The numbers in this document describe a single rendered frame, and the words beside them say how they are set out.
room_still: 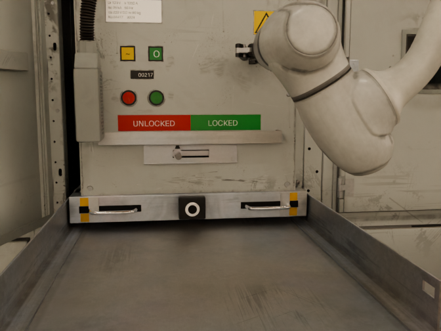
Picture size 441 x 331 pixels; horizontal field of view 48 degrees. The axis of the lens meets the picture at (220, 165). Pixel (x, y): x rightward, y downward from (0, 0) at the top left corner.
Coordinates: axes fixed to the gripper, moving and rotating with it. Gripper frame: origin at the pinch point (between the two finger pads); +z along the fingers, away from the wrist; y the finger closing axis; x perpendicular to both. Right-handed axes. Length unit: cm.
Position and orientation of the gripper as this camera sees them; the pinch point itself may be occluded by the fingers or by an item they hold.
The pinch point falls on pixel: (254, 56)
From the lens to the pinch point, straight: 110.1
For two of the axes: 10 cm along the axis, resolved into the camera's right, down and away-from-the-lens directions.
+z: -1.2, -1.4, 9.8
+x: 0.0, -9.9, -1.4
